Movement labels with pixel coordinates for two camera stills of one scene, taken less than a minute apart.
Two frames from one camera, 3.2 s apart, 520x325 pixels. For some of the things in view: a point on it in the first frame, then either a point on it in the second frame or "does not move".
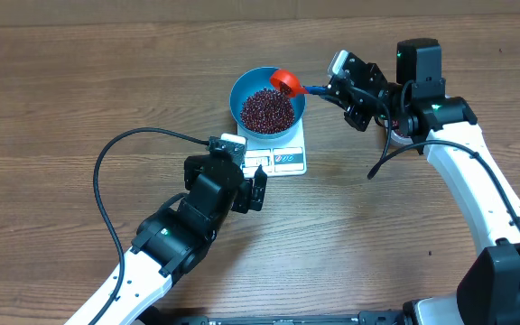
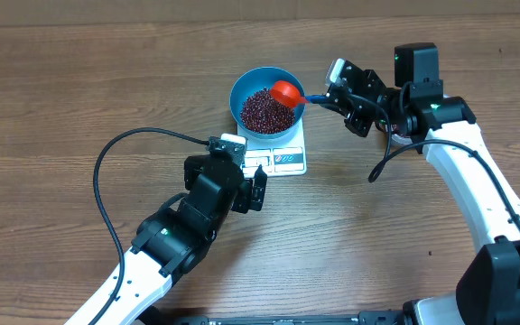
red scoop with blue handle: (292, 84) -> (286, 94)
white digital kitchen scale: (280, 156) does not move
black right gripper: (358, 117) does not move
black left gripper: (245, 201) does not move
